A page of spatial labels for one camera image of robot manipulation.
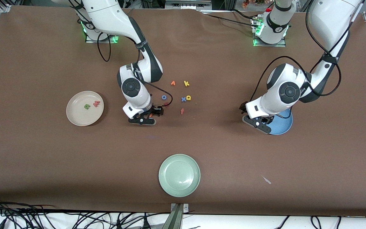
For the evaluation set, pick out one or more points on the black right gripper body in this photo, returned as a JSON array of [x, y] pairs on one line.
[[156, 111]]

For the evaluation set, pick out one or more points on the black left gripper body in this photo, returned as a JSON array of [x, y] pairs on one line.
[[243, 107]]

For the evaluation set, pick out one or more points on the pink foam letter w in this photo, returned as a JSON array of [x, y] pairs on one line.
[[97, 103]]

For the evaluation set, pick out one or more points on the green foam letter u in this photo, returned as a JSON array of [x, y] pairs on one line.
[[87, 107]]

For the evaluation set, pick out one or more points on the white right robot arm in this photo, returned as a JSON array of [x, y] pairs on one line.
[[106, 16]]

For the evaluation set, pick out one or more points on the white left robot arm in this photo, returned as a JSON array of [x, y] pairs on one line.
[[329, 19]]

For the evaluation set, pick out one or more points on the maroon foam letter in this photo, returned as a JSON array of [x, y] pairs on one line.
[[166, 104]]

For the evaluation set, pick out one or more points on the blue foam letter o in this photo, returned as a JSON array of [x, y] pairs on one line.
[[162, 97]]

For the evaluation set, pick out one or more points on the blue round plate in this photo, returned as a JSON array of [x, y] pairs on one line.
[[281, 125]]

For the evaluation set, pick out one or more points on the yellow foam letter k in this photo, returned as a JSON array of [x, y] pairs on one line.
[[186, 83]]

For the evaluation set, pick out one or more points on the brown paper table cover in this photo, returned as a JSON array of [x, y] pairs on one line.
[[183, 143]]

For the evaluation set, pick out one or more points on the small white paper scrap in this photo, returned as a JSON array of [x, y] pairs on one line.
[[266, 180]]

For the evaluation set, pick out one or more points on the pale green round plate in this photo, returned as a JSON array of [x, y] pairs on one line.
[[179, 175]]

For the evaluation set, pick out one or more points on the beige round plate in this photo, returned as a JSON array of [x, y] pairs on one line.
[[81, 114]]

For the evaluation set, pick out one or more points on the orange dried plant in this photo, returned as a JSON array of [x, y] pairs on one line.
[[246, 3]]

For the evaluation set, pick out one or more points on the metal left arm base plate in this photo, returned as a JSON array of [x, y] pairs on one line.
[[281, 45]]

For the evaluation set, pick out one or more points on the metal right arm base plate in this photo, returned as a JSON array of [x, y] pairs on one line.
[[91, 40]]

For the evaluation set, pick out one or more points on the grey metal table bracket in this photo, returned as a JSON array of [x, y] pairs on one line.
[[178, 216]]

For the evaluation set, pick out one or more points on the grey metal frame piece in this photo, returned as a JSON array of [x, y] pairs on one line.
[[187, 3]]

